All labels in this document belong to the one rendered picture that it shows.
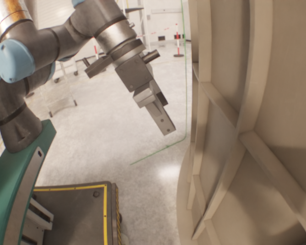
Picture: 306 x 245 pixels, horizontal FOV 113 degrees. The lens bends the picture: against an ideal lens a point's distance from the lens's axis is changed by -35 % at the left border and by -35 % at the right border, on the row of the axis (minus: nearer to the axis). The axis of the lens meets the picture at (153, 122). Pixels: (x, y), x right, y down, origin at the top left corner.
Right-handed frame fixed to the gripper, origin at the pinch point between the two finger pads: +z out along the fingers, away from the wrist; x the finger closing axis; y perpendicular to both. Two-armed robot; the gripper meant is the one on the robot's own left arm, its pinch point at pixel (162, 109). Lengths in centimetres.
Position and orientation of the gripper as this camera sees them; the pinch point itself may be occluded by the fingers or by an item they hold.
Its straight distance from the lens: 34.9
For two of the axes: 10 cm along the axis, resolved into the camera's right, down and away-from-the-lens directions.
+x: -0.2, -4.8, 8.8
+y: 8.6, -4.5, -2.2
